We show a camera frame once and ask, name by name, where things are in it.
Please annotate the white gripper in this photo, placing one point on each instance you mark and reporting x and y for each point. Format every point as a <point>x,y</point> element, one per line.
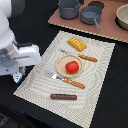
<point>13,57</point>

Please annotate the red toy tomato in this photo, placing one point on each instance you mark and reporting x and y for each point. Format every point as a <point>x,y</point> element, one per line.
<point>72,67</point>

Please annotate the white and blue bottle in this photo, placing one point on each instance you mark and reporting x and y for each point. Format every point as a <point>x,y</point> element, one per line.
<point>17,77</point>

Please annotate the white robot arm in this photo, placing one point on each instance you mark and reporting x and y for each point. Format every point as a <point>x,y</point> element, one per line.
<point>10,8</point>

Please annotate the round wooden plate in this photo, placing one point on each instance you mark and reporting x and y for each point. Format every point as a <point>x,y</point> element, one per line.
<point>61,63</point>

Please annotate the brown toy sausage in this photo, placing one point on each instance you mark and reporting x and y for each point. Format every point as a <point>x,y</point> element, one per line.
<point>63,96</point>

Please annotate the woven beige placemat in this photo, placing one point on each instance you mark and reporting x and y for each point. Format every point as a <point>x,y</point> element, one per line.
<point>37,87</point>

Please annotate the grey toy pot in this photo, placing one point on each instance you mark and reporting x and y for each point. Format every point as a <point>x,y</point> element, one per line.
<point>69,9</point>

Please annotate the grey toy frying pan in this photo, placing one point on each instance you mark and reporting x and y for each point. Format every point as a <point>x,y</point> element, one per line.
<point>91,15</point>

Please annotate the dark pot lid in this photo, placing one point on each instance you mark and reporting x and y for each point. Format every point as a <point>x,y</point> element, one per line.
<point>97,4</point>

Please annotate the beige bowl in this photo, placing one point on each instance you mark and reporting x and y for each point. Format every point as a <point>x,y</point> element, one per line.
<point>122,15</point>

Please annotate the fork with orange handle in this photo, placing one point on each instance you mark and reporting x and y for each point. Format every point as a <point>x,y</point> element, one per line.
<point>55,76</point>

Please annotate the knife with orange handle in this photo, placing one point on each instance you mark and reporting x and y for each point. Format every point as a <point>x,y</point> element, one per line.
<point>80,55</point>

